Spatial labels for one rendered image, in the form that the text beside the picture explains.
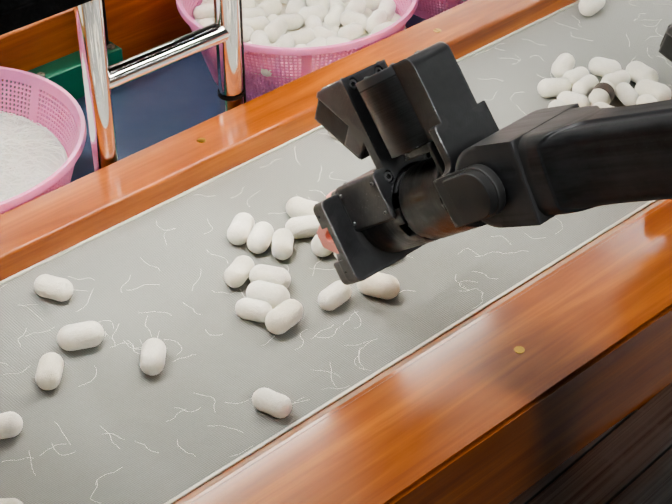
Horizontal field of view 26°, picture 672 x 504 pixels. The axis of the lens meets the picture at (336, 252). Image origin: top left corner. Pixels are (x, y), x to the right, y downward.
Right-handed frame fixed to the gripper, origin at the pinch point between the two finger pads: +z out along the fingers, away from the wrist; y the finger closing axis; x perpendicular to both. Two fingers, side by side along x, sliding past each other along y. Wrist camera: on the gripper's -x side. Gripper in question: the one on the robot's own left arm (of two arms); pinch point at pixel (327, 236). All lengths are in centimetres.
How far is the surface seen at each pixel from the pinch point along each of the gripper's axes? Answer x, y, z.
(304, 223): -1.1, -4.8, 10.1
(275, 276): 1.4, 1.9, 7.0
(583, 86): -0.2, -40.8, 9.2
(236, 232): -3.1, 0.4, 12.5
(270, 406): 9.1, 12.0, -1.3
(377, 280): 5.4, -3.9, 2.2
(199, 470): 10.5, 19.3, -0.9
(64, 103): -21.1, -0.1, 33.0
